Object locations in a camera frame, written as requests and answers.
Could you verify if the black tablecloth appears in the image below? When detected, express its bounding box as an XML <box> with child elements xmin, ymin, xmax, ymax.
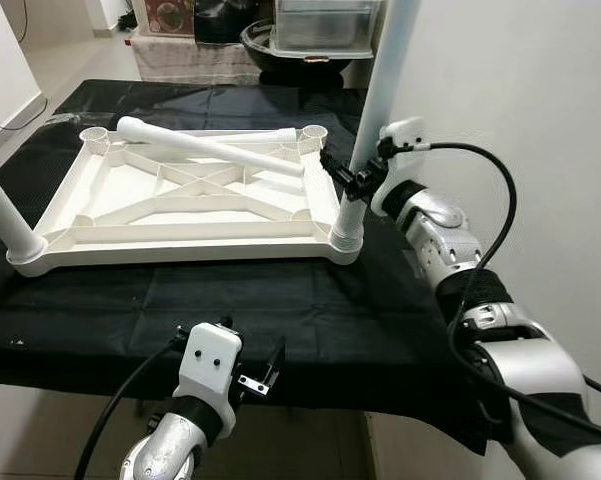
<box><xmin>0</xmin><ymin>78</ymin><xmax>511</xmax><ymax>456</ymax></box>

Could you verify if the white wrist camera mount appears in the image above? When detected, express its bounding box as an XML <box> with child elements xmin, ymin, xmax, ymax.
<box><xmin>370</xmin><ymin>117</ymin><xmax>428</xmax><ymax>216</ymax></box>
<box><xmin>173</xmin><ymin>322</ymin><xmax>243</xmax><ymax>441</ymax></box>

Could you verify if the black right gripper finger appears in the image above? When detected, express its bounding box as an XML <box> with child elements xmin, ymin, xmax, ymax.
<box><xmin>320</xmin><ymin>150</ymin><xmax>356</xmax><ymax>191</ymax></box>

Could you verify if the black bag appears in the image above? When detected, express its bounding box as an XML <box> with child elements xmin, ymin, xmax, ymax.
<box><xmin>192</xmin><ymin>0</ymin><xmax>261</xmax><ymax>46</ymax></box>

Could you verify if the white plastic table top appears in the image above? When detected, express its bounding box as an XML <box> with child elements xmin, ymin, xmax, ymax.
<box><xmin>8</xmin><ymin>125</ymin><xmax>366</xmax><ymax>279</ymax></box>

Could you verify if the clear plastic bag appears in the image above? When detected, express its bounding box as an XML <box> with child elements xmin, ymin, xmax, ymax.
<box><xmin>42</xmin><ymin>110</ymin><xmax>81</xmax><ymax>127</ymax></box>

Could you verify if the black round basin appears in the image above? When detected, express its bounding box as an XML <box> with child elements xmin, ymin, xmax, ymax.
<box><xmin>240</xmin><ymin>20</ymin><xmax>381</xmax><ymax>86</ymax></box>

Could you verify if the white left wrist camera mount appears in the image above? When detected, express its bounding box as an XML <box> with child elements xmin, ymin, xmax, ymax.
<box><xmin>173</xmin><ymin>322</ymin><xmax>243</xmax><ymax>441</ymax></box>

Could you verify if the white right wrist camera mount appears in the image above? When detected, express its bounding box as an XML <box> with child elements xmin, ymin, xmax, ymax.
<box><xmin>370</xmin><ymin>117</ymin><xmax>428</xmax><ymax>216</ymax></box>

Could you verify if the clear plastic storage container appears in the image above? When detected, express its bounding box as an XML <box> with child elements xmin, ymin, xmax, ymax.
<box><xmin>273</xmin><ymin>0</ymin><xmax>386</xmax><ymax>56</ymax></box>

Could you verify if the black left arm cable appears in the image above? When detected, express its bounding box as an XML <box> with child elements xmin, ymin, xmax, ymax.
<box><xmin>75</xmin><ymin>340</ymin><xmax>186</xmax><ymax>480</ymax></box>

